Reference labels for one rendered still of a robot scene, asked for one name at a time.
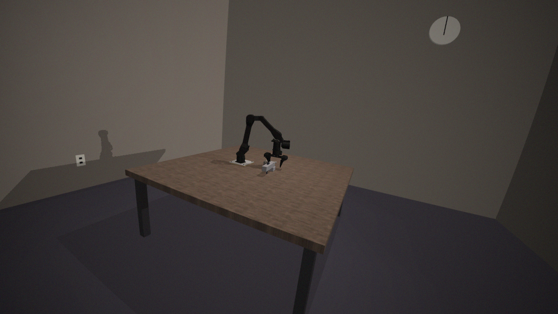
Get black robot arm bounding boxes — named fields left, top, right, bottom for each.
left=235, top=114, right=290, bottom=163

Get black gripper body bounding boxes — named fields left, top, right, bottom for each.
left=264, top=148, right=288, bottom=160

